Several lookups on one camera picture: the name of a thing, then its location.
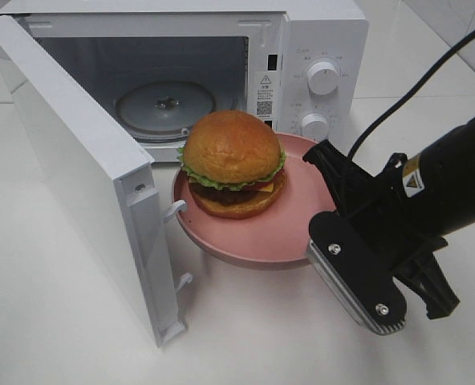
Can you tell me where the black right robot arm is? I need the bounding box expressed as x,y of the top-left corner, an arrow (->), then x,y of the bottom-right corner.
303,117 -> 475,328

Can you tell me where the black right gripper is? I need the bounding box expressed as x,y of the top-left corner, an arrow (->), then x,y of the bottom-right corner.
302,140 -> 460,319

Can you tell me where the white microwave door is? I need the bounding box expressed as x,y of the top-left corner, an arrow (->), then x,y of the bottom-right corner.
0,16 -> 187,345

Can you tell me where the toy hamburger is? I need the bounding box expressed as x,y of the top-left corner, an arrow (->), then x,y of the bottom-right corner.
179,110 -> 287,219

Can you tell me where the lower white timer knob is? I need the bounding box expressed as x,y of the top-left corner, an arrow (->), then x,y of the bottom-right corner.
300,113 -> 330,142

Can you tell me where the white microwave oven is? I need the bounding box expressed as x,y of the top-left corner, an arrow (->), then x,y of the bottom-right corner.
0,1 -> 368,162

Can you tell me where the upper white power knob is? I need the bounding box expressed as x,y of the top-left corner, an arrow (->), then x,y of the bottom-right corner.
306,59 -> 340,95

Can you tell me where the pink round plate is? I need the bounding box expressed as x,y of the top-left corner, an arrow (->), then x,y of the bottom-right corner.
172,133 -> 335,269

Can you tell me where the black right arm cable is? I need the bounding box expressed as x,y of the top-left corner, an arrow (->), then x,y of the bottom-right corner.
347,19 -> 475,158

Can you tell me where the glass microwave turntable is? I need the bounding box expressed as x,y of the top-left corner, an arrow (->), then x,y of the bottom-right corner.
116,80 -> 216,136

